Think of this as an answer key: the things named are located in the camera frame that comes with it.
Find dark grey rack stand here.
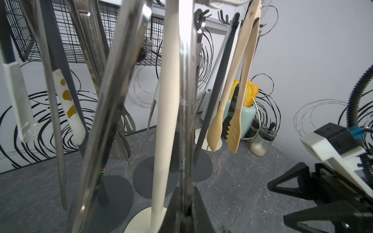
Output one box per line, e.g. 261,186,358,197
192,13,241,182
37,0,134,233
132,128,180,199

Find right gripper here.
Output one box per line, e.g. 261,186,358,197
268,123,373,233

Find white handled steel tongs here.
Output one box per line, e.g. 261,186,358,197
0,0,86,146

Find small glass jar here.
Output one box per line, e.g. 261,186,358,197
250,122,277,157

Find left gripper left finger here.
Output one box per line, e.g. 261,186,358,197
158,186,181,233

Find cream rack stand front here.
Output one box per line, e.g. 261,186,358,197
124,1,180,233

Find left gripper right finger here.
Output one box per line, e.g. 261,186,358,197
191,186,215,233

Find black wire basket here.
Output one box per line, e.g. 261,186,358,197
4,1,164,66

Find dark cylinder in basket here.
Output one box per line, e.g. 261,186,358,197
137,38,152,63

